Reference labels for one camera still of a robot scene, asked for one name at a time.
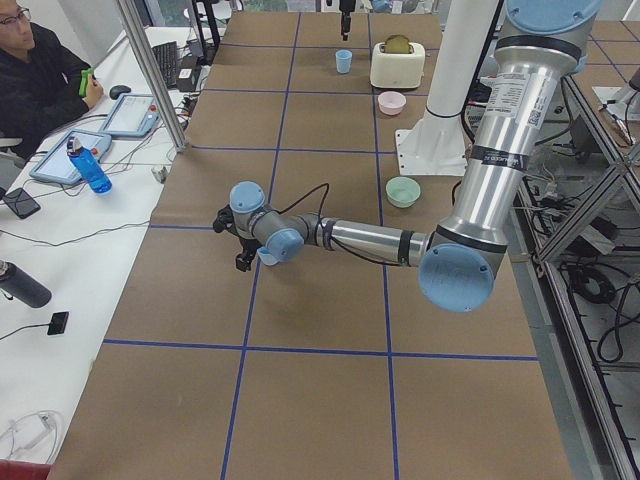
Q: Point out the aluminium frame post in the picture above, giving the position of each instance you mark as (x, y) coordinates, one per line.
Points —
(142, 50)

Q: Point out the teach pendant near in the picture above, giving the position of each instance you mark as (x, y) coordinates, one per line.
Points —
(55, 167)

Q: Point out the light blue cup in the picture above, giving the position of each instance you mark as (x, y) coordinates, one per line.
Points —
(266, 257)
(343, 60)

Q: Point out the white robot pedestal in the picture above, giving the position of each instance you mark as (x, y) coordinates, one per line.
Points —
(436, 143)

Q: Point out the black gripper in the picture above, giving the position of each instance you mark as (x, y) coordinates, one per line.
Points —
(246, 248)

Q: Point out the black computer mouse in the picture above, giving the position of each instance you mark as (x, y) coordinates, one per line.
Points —
(116, 91)

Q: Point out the small black square device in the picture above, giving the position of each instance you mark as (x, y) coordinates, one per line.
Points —
(58, 323)

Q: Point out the black keyboard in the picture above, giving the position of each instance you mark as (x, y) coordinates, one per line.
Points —
(166, 56)

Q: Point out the teach pendant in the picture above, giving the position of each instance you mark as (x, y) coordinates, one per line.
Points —
(132, 116)
(55, 167)

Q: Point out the blue water bottle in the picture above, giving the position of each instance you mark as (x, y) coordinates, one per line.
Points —
(88, 167)

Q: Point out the cream toaster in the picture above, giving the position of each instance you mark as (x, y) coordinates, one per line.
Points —
(395, 70)

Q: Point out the pink bowl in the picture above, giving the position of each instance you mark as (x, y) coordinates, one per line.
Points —
(391, 103)

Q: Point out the black thermos bottle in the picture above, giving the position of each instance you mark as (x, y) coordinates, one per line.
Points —
(20, 285)

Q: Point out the toast slice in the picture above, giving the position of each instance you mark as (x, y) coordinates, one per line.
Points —
(397, 44)

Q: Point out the seated person in black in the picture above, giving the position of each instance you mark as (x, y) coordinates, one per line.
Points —
(40, 81)

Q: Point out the teach pendant far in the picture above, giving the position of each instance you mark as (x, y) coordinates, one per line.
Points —
(132, 116)

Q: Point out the green bowl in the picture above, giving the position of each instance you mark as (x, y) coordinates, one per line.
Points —
(402, 192)

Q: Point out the black smartphone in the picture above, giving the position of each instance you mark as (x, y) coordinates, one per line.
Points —
(21, 203)

